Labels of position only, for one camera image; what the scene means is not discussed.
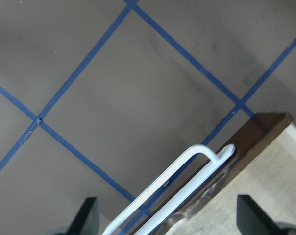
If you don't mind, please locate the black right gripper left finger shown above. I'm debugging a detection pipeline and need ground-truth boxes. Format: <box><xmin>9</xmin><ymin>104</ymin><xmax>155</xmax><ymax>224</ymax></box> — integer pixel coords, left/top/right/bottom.
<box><xmin>65</xmin><ymin>197</ymin><xmax>99</xmax><ymax>235</ymax></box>

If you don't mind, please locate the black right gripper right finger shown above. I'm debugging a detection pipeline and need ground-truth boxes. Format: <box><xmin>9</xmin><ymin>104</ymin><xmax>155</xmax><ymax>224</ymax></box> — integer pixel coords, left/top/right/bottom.
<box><xmin>237</xmin><ymin>194</ymin><xmax>296</xmax><ymax>235</ymax></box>

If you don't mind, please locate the brown paper table mat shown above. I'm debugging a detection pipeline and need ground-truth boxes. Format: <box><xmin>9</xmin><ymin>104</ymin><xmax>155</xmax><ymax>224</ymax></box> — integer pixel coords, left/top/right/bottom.
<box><xmin>0</xmin><ymin>0</ymin><xmax>296</xmax><ymax>235</ymax></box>

